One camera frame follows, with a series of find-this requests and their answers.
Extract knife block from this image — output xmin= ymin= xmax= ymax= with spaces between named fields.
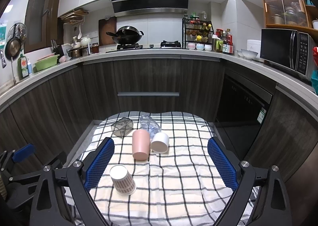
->
xmin=51 ymin=40 xmax=63 ymax=56

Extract black wok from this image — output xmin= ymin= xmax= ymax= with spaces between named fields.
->
xmin=106 ymin=26 xmax=144 ymax=45

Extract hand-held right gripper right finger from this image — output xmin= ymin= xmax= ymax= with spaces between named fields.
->
xmin=207 ymin=137 xmax=290 ymax=226

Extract black microwave oven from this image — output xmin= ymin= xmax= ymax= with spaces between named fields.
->
xmin=260 ymin=28 xmax=316 ymax=76

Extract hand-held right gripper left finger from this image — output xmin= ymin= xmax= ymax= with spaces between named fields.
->
xmin=29 ymin=137 xmax=115 ymax=226

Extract red label sauce bottle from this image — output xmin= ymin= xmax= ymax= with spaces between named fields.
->
xmin=222 ymin=30 xmax=234 ymax=55

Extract cabinet drawer handle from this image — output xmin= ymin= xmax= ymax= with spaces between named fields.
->
xmin=117 ymin=92 xmax=180 ymax=97

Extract hanging frying pan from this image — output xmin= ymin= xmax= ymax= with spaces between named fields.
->
xmin=5 ymin=24 xmax=22 ymax=61

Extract grey transparent cup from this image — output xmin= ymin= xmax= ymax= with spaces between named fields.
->
xmin=111 ymin=117 xmax=133 ymax=138

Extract wooden boards on rack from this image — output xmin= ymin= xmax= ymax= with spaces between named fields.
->
xmin=61 ymin=9 xmax=89 ymax=24

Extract pink cup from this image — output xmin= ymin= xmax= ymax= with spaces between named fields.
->
xmin=132 ymin=129 xmax=151 ymax=160

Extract black spice rack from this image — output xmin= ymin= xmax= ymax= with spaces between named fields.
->
xmin=182 ymin=17 xmax=214 ymax=51

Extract gas stove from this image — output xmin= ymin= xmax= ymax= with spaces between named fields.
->
xmin=106 ymin=41 xmax=183 ymax=54

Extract brown door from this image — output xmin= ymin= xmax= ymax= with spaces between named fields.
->
xmin=24 ymin=0 xmax=64 ymax=54

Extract black white checked cloth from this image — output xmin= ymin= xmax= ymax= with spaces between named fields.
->
xmin=63 ymin=110 xmax=259 ymax=226

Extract large white bowl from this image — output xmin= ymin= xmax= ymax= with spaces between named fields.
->
xmin=241 ymin=49 xmax=259 ymax=60

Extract black dishwasher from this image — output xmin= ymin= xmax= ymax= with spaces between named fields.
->
xmin=215 ymin=73 xmax=274 ymax=142

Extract white cup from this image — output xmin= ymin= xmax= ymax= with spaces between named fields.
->
xmin=150 ymin=132 xmax=170 ymax=154

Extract wooden glass-door cabinet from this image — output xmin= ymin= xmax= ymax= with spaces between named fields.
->
xmin=261 ymin=0 xmax=318 ymax=34

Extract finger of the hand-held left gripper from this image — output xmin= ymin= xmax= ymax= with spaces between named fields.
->
xmin=10 ymin=152 xmax=68 ymax=185
xmin=0 ymin=144 xmax=36 ymax=175

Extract clear plastic cup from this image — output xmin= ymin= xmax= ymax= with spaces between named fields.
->
xmin=139 ymin=115 xmax=162 ymax=135

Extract dark wooden cutting board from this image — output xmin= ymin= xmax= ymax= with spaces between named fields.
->
xmin=99 ymin=17 xmax=117 ymax=46

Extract patterned paper cup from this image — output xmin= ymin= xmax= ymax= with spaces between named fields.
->
xmin=110 ymin=164 xmax=137 ymax=196

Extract green dish soap bottle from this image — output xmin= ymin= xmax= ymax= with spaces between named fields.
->
xmin=17 ymin=53 xmax=29 ymax=79

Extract green plastic basin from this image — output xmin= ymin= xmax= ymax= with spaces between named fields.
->
xmin=34 ymin=54 xmax=60 ymax=72

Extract white rice cooker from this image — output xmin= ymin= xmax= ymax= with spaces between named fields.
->
xmin=247 ymin=39 xmax=262 ymax=55

